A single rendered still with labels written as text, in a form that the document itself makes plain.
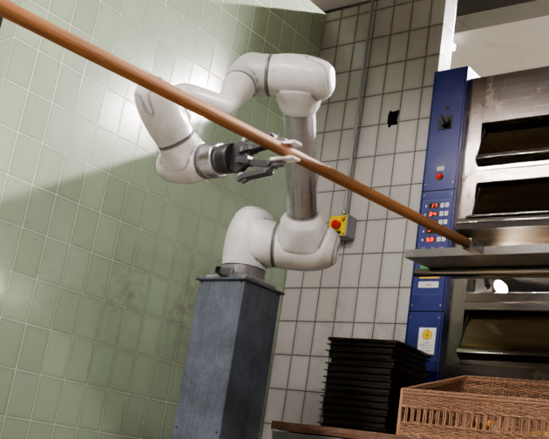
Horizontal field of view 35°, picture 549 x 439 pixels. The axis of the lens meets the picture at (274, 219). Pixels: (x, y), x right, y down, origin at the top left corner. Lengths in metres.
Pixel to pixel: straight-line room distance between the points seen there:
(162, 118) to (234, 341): 0.93
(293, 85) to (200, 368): 0.96
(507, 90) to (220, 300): 1.52
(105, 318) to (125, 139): 0.66
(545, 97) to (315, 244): 1.21
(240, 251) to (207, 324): 0.27
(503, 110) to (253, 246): 1.27
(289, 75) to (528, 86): 1.32
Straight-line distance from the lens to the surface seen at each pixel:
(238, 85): 2.58
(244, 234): 2.94
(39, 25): 1.59
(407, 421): 2.96
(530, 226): 3.26
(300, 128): 2.71
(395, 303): 3.59
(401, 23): 4.13
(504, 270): 2.98
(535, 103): 3.61
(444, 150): 3.67
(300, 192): 2.81
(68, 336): 3.09
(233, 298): 2.86
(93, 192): 3.17
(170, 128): 2.17
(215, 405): 2.82
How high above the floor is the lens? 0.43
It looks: 16 degrees up
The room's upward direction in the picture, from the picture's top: 9 degrees clockwise
